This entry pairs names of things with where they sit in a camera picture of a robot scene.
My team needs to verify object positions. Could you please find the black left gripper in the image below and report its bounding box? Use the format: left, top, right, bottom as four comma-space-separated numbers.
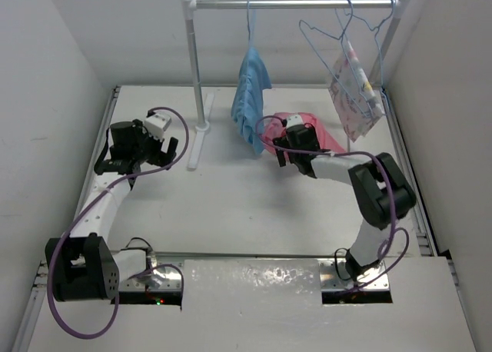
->
131, 120, 176, 169

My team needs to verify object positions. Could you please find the pink t shirt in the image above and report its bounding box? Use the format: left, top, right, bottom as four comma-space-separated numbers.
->
262, 112, 346, 153

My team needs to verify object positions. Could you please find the blue wire hanger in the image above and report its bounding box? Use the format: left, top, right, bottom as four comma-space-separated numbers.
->
298, 0, 374, 118
378, 0, 397, 117

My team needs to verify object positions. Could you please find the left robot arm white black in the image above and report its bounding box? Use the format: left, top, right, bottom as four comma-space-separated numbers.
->
45, 111, 178, 302

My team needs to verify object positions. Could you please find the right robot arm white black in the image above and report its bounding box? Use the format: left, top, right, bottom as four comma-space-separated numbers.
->
272, 115, 416, 281

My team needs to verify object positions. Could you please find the blue t shirt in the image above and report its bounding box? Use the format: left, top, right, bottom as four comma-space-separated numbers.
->
231, 47, 272, 155

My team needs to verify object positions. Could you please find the white patterned t shirt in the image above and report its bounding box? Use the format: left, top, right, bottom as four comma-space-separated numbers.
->
327, 41, 384, 142

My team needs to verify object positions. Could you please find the blue hanger with patterned shirt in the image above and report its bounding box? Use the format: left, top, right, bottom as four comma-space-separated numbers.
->
335, 8, 394, 103

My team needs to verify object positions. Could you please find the white metal clothes rack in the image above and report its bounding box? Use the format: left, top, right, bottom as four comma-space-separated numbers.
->
180, 0, 414, 171

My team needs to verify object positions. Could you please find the white front cover board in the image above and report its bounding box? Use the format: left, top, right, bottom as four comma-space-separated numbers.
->
29, 257, 474, 351

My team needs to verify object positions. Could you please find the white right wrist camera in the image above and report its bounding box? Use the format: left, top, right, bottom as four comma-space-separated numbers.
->
282, 114, 304, 128

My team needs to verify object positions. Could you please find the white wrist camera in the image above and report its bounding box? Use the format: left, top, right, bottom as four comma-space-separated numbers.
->
143, 112, 171, 141
282, 114, 304, 128

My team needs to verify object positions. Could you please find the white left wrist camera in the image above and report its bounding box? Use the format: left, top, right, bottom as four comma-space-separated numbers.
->
143, 112, 171, 141

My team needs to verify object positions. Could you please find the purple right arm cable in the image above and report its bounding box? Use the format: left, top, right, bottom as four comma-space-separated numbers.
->
255, 115, 410, 291

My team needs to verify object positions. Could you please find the blue wire hanger at post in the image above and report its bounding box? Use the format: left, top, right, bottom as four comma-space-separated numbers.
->
378, 0, 397, 117

